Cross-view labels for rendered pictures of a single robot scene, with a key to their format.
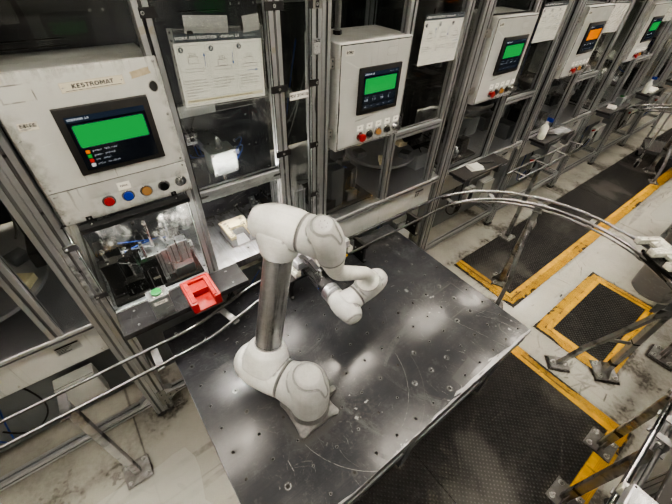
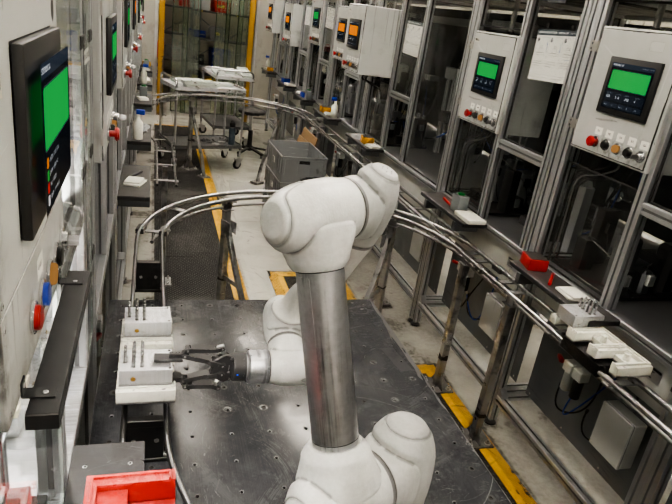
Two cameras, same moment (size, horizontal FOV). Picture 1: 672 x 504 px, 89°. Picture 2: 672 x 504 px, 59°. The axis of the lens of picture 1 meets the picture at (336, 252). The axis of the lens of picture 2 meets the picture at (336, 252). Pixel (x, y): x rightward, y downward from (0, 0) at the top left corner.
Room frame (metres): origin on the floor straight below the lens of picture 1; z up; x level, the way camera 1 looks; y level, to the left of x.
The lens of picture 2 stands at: (0.42, 1.22, 1.80)
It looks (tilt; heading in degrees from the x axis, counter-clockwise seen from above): 22 degrees down; 290
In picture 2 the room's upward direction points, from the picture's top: 9 degrees clockwise
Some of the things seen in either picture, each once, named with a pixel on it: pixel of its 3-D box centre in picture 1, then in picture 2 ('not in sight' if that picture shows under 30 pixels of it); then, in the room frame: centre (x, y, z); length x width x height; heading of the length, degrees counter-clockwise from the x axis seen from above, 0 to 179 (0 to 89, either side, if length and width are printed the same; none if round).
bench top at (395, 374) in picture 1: (351, 333); (283, 423); (1.00, -0.10, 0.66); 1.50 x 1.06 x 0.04; 129
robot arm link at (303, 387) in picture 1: (306, 387); (398, 459); (0.61, 0.08, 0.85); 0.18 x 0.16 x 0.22; 67
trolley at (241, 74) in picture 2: not in sight; (227, 104); (4.77, -5.62, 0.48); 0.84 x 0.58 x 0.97; 137
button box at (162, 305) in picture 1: (160, 300); not in sight; (0.89, 0.72, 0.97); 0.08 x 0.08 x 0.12; 39
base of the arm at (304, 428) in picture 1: (313, 402); not in sight; (0.62, 0.06, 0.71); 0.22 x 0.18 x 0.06; 129
